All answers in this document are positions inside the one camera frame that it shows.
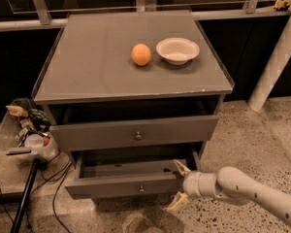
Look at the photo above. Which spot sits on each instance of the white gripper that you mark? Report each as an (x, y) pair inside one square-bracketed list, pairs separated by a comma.
[(191, 184)]

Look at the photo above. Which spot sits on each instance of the grey drawer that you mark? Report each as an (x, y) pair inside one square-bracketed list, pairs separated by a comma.
[(121, 175), (134, 133)]

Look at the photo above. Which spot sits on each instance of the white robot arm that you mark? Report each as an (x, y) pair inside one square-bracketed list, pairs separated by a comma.
[(230, 185)]

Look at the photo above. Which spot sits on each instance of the grey top drawer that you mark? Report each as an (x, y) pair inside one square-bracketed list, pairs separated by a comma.
[(134, 133)]

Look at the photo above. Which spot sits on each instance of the grey drawer cabinet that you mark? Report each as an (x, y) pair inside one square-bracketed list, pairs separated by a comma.
[(91, 77)]

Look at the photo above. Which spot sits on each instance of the white paper bowl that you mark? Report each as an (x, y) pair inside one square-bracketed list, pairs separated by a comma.
[(177, 51)]

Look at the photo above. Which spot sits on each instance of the orange fruit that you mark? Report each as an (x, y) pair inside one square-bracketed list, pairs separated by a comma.
[(141, 54)]

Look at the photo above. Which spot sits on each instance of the black stand pole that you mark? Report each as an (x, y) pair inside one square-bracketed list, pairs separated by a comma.
[(23, 204)]

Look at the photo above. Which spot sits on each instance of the white cup in bin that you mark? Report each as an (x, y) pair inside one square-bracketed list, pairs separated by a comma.
[(34, 141)]

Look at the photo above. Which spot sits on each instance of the green snack bag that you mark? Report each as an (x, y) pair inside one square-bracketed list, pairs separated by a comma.
[(39, 117)]

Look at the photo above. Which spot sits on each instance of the white pillar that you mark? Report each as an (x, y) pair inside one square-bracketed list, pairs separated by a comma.
[(275, 66)]

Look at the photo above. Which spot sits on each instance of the tan crumpled item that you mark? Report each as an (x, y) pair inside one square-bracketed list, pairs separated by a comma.
[(17, 111)]

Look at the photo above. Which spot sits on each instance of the metal window railing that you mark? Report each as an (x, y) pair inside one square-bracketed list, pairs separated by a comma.
[(119, 7)]

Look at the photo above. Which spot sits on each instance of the yellow object on ledge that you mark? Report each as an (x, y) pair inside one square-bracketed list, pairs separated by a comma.
[(282, 5)]

